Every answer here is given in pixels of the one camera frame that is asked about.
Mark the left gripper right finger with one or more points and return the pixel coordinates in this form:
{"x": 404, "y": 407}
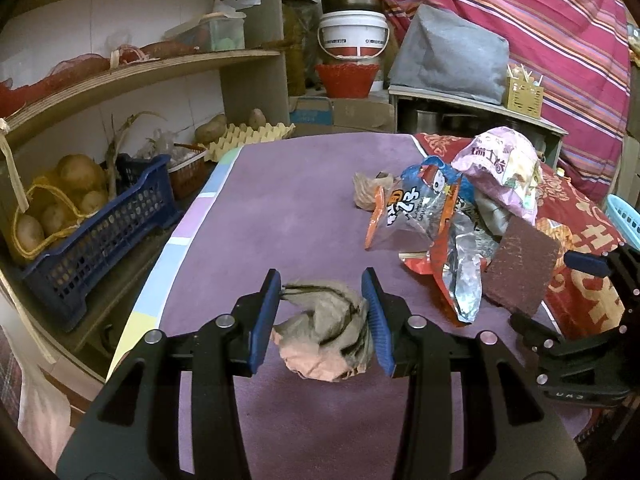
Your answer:
{"x": 472, "y": 411}

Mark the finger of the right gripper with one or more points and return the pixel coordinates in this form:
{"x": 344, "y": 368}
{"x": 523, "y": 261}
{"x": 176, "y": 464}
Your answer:
{"x": 539, "y": 338}
{"x": 587, "y": 263}

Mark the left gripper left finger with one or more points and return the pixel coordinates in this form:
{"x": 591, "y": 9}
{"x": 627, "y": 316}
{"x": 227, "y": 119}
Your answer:
{"x": 130, "y": 430}

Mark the orange biscuit wrapper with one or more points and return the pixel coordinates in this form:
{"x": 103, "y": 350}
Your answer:
{"x": 558, "y": 232}

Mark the maroon scouring pad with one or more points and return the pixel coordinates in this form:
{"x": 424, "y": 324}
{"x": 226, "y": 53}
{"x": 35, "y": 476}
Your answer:
{"x": 518, "y": 276}

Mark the grey cloth rag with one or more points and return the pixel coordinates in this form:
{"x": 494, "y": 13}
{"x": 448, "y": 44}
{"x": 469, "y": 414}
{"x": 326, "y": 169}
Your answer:
{"x": 496, "y": 217}

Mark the red silver foil wrapper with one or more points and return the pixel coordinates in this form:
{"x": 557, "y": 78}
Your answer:
{"x": 454, "y": 261}

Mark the pink white snack bag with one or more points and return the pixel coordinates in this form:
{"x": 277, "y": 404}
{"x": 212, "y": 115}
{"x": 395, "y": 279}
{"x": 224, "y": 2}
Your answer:
{"x": 503, "y": 165}

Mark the black white patterned packet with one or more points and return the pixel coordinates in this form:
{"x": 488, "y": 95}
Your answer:
{"x": 486, "y": 242}

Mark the orange clear snack bag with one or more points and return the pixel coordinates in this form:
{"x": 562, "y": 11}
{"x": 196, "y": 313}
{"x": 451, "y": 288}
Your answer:
{"x": 416, "y": 200}

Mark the brown paper ball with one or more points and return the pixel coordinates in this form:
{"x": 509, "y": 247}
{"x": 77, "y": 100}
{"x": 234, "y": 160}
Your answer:
{"x": 329, "y": 338}

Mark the red gold patterned towel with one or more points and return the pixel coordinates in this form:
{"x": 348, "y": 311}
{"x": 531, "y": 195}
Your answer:
{"x": 582, "y": 304}

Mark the light blue plastic basket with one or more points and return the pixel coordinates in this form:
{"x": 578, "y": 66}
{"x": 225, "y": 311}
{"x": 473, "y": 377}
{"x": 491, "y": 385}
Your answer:
{"x": 625, "y": 218}

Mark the yellow chopstick holder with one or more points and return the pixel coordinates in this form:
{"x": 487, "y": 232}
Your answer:
{"x": 524, "y": 91}

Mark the steel pot in shelf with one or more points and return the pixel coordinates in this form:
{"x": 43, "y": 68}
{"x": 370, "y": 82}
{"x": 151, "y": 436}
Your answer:
{"x": 422, "y": 121}

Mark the small brown paper scrap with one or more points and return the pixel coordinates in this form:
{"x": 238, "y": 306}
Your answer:
{"x": 365, "y": 188}

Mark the dark blue plastic crate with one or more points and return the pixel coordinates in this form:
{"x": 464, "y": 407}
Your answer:
{"x": 61, "y": 278}

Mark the grey low shelf unit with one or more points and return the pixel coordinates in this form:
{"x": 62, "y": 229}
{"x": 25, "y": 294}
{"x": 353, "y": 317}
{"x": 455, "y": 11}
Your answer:
{"x": 465, "y": 117}

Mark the yellow net potato bag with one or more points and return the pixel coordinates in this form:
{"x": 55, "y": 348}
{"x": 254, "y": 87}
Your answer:
{"x": 57, "y": 203}

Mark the striped pink red curtain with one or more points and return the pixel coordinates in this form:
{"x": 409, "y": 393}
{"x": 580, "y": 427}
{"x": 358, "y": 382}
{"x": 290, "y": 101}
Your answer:
{"x": 580, "y": 49}

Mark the purple table mat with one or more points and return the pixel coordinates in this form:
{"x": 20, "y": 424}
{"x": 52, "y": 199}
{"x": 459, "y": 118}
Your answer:
{"x": 288, "y": 206}

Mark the yellow egg tray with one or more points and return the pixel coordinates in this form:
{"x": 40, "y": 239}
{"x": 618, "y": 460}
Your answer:
{"x": 239, "y": 136}

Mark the red plastic basket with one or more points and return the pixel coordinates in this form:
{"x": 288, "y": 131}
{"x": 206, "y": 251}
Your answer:
{"x": 347, "y": 80}

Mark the cardboard box blue label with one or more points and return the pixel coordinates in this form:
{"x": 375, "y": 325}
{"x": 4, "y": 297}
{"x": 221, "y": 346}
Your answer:
{"x": 311, "y": 110}

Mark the white red plastic bucket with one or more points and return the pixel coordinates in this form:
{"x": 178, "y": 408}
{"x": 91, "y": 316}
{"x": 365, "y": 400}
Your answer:
{"x": 353, "y": 35}

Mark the yellow oil jug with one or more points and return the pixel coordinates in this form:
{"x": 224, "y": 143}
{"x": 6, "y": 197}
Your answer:
{"x": 294, "y": 37}

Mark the clear plastic storage box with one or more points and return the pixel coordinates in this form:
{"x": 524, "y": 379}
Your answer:
{"x": 213, "y": 32}

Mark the wooden wall shelf unit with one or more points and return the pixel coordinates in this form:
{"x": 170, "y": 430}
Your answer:
{"x": 177, "y": 94}

